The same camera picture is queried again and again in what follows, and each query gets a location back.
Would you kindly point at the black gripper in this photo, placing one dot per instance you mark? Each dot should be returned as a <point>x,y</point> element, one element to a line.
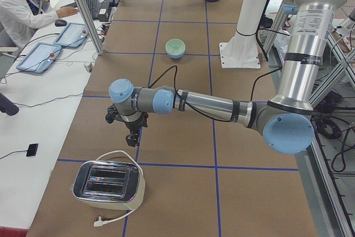
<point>135,123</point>

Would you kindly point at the blue bowl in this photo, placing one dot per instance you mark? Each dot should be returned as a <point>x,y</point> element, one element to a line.
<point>175,53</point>

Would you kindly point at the green bowl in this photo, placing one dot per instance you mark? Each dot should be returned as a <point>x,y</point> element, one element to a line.
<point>175,44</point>

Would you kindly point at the person's hand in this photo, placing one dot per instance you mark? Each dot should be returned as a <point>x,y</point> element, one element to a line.
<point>66,12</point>

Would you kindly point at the white chrome toaster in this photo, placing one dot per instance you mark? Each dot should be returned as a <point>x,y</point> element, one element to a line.
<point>110,185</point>

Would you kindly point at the small black square device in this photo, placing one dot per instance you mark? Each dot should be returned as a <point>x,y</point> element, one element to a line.
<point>32,150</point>

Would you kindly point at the blue teach pendant tablet far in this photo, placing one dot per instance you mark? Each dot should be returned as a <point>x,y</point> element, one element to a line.
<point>72,35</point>

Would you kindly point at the blue teach pendant tablet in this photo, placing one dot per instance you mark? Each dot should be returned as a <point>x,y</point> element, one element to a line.
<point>40,58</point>
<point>72,35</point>

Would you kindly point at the blue teach pendant tablet near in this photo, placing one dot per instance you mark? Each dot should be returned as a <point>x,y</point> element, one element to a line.
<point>40,58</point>

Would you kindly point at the black computer mouse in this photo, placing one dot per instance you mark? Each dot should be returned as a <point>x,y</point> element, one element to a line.
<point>60,23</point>

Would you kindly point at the black keyboard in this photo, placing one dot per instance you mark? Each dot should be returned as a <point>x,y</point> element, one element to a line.
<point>93,6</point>

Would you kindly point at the person in white coat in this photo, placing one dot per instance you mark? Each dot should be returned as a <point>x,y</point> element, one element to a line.
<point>21,18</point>

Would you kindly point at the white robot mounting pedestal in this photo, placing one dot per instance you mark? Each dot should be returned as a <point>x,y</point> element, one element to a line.
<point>241,50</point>

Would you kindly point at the aluminium frame post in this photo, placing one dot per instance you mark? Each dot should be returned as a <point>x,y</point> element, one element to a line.
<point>84,11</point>

